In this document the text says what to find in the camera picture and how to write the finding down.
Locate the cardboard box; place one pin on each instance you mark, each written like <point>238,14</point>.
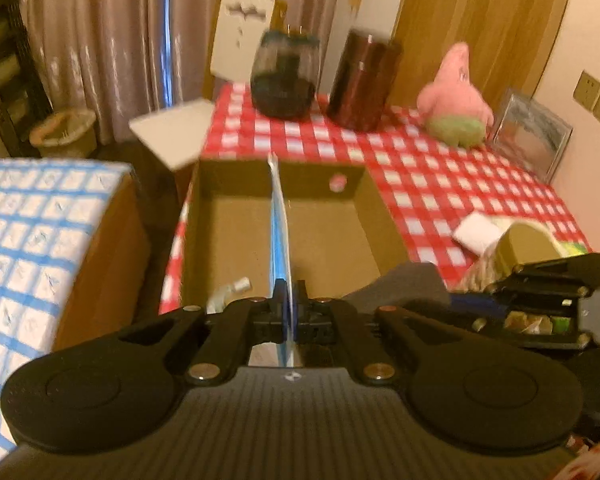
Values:
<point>330,240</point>

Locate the white chair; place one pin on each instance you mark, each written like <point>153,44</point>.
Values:
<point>240,45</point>

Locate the blue checked cloth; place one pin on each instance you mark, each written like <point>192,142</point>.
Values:
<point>30,240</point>

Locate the wooden door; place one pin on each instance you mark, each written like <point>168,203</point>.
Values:
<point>480,10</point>

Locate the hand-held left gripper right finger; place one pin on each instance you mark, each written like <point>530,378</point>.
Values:
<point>300,310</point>

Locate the silver picture frame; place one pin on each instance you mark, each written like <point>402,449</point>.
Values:
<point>527,135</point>

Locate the wooden low table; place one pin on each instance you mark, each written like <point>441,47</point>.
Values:
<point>110,260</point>

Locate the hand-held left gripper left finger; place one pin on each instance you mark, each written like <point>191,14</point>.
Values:
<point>279,305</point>

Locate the cashew jar with gold lid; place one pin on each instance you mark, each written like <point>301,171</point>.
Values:
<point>522,242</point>

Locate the patterned curtain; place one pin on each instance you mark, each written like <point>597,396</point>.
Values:
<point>105,35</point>

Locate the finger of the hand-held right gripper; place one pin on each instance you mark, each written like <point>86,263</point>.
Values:
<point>530,341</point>
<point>555,277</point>

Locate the brown metal canister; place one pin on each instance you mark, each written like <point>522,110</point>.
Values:
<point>362,80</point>

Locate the dark glass jar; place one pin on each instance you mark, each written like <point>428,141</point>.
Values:
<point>285,80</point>

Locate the pink starfish plush toy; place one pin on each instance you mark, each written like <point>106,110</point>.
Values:
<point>455,100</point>

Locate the red checked tablecloth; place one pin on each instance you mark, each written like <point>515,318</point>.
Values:
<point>420,180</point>

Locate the pink printed cloth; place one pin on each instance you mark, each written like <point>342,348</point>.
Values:
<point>595,460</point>

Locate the black folding rack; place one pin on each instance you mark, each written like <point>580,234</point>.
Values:
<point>5,60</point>

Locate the woven waste basket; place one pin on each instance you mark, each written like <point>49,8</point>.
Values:
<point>62,132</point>

